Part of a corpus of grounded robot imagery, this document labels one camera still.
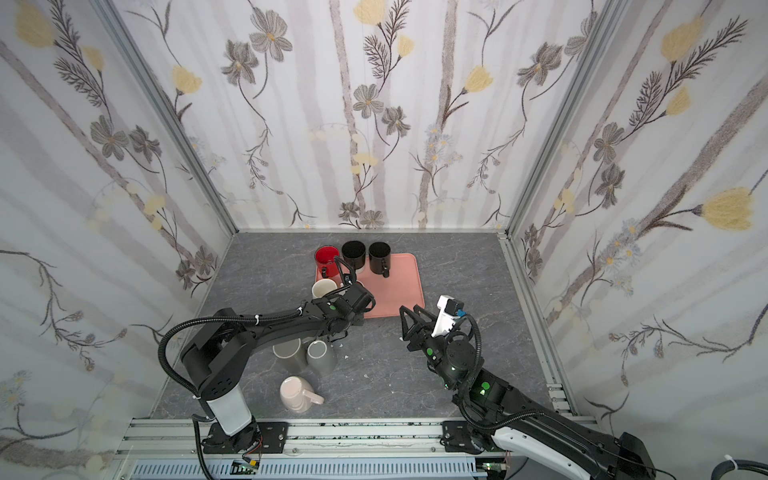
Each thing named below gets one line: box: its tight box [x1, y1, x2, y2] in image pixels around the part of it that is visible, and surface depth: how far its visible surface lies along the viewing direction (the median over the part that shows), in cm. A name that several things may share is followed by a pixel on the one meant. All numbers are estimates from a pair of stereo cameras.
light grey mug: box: [306, 339, 337, 375], surface depth 81 cm
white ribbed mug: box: [311, 278, 338, 299], surface depth 98 cm
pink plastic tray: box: [315, 253, 425, 319], surface depth 106 cm
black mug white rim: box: [368, 241, 391, 279], surface depth 105 cm
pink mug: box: [280, 375, 324, 413], surface depth 75 cm
